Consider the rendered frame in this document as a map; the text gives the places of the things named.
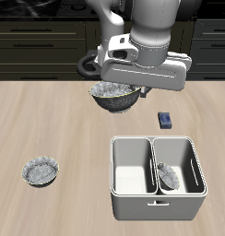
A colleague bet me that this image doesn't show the medium grey speckled bowl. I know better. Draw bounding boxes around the medium grey speckled bowl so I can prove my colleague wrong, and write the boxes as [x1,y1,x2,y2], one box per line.
[20,155,61,188]

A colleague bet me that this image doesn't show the black kitchen countertop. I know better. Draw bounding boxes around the black kitchen countertop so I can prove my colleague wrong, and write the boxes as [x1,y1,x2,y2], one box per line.
[0,0,225,19]

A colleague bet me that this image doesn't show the small blue box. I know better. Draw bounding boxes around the small blue box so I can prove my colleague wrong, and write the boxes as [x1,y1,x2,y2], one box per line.
[157,111,173,130]

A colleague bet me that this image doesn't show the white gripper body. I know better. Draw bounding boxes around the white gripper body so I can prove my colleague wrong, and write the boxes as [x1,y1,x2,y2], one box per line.
[100,51,193,92]

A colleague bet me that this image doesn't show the dark kitchen cupboards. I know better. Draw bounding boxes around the dark kitchen cupboards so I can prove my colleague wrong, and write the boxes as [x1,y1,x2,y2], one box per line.
[0,17,225,82]

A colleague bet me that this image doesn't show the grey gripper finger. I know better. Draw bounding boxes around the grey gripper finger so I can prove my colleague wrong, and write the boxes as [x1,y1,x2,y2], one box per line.
[139,86,153,99]

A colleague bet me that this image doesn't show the large grey speckled bowl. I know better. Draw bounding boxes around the large grey speckled bowl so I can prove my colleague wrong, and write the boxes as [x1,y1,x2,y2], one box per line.
[89,80,143,114]

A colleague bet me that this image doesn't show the small grey speckled bowl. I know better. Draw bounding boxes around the small grey speckled bowl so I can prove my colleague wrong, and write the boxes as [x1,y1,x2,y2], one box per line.
[156,161,182,192]

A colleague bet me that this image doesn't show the white two-bin basket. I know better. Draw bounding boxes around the white two-bin basket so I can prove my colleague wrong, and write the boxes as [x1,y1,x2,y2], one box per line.
[109,135,208,222]

